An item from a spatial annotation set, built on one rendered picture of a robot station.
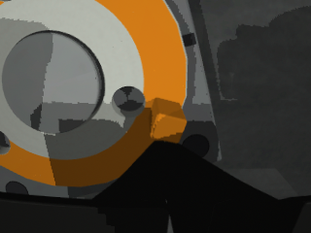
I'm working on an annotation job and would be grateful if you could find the round orange and white plate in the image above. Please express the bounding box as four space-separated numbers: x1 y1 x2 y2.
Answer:
0 0 188 186

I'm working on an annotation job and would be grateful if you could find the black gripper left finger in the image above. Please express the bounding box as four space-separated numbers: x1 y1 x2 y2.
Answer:
0 140 168 233

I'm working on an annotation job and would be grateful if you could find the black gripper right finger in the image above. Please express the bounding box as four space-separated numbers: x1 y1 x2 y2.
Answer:
164 141 311 233

